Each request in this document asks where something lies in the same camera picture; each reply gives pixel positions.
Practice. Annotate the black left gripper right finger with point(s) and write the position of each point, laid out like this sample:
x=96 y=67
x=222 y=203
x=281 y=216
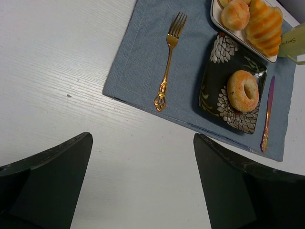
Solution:
x=243 y=194

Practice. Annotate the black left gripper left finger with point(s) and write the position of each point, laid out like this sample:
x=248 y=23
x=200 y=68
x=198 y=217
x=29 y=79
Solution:
x=42 y=191

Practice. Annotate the orange ring donut bread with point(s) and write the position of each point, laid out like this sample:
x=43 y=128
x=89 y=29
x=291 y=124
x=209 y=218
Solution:
x=242 y=90

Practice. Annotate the orange croissant bread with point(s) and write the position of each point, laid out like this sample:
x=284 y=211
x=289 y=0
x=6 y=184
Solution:
x=264 y=28

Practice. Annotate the front small bread roll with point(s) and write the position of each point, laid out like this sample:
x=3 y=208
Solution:
x=235 y=14

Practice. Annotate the purple gold knife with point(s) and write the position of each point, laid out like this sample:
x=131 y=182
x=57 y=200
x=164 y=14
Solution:
x=264 y=141

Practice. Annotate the black floral square plate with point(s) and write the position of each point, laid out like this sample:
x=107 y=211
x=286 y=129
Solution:
x=227 y=57

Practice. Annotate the blue cloth placemat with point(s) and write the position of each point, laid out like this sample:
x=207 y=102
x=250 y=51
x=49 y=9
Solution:
x=139 y=66

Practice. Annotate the pale yellow mug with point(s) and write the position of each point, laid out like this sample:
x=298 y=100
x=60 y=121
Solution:
x=293 y=44

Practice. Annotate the gold fork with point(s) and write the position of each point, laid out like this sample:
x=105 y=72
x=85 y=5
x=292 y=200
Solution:
x=172 y=40

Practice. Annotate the white rectangular serving tray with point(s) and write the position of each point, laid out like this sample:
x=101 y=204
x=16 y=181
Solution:
x=216 y=10

